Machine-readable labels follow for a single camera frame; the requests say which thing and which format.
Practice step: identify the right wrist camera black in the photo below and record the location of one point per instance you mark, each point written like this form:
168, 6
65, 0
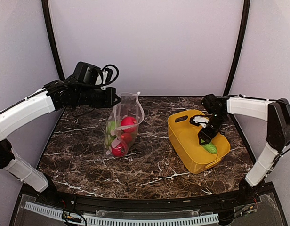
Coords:
212, 105

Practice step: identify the black frame post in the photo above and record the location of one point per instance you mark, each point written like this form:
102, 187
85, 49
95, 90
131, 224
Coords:
51, 38
238, 47

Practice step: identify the yellow plastic basket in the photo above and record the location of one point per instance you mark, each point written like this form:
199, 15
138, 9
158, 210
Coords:
183, 129

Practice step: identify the red chili pepper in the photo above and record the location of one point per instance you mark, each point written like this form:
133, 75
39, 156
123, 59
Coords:
127, 138

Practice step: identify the black front rail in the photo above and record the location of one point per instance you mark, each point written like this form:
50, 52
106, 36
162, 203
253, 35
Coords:
210, 203

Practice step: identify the green bitter gourd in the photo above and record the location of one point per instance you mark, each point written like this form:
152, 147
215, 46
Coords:
211, 148

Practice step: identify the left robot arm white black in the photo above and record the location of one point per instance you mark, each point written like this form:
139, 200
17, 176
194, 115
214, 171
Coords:
52, 97

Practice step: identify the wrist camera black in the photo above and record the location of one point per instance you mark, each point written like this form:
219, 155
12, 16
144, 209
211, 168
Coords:
95, 77
212, 105

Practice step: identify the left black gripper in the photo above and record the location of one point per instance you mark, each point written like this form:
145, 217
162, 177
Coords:
109, 102

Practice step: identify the grey slotted cable duct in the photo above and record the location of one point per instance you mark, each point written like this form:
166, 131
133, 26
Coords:
116, 218

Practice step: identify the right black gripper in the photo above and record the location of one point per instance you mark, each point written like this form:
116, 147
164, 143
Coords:
208, 136

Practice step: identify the red tomato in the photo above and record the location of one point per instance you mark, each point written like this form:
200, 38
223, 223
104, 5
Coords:
119, 151

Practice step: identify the right black frame post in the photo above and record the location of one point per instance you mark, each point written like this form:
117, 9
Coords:
238, 47

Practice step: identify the clear zip top bag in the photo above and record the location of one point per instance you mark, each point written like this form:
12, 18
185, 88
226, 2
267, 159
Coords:
128, 106

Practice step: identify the red pomegranate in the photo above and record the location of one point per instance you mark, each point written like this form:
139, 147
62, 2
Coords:
128, 121

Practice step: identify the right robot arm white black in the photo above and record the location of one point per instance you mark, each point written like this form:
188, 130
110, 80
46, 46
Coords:
247, 137

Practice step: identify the left black frame post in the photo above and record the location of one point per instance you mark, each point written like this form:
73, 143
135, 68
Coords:
51, 38

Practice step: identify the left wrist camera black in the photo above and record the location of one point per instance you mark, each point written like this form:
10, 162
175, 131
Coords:
95, 77

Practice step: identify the green apple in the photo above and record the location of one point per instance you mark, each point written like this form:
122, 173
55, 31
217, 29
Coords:
111, 127

